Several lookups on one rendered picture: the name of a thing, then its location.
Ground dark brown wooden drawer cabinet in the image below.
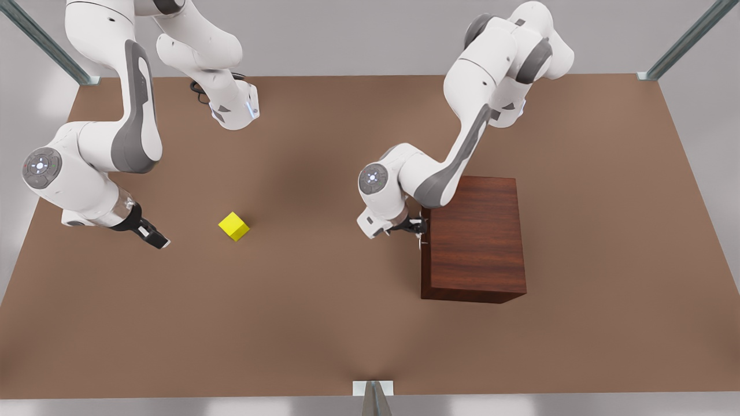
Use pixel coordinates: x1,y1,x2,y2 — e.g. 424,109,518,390
420,176,528,305

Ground yellow cube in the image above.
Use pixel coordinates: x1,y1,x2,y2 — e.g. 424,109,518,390
218,211,251,242

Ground black cable loop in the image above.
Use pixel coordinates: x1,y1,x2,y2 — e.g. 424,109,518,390
190,72,247,106

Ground silver frame post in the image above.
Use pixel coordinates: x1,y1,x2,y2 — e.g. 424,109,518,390
0,0,101,87
636,0,740,82
352,380,395,416

